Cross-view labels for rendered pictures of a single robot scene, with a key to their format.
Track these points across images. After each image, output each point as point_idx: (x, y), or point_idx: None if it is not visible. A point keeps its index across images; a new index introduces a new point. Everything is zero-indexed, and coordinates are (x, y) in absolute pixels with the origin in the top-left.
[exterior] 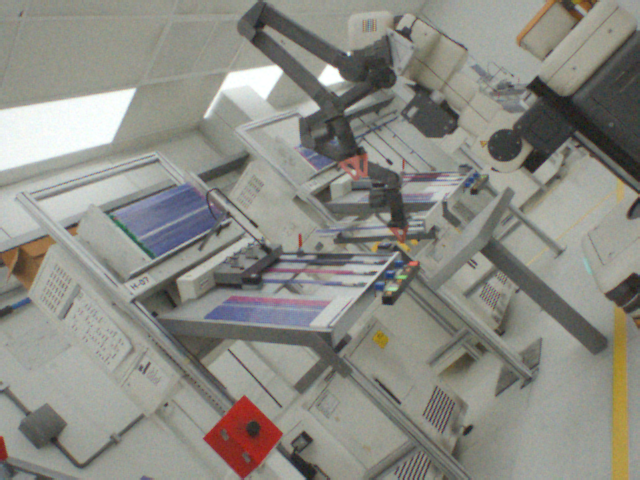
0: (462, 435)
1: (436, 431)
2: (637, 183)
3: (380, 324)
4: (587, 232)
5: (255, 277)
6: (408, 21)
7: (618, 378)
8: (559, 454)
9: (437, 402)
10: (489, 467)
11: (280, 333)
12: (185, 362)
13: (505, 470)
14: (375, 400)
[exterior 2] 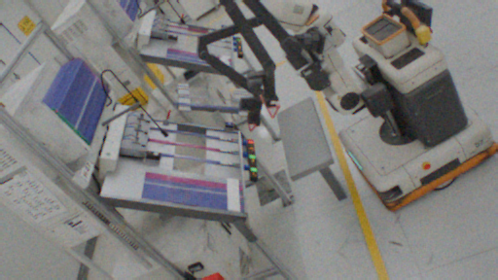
0: None
1: (244, 238)
2: (396, 126)
3: None
4: (345, 130)
5: (158, 156)
6: (327, 17)
7: (364, 224)
8: (338, 265)
9: None
10: (282, 262)
11: (208, 214)
12: (124, 227)
13: (298, 267)
14: (264, 252)
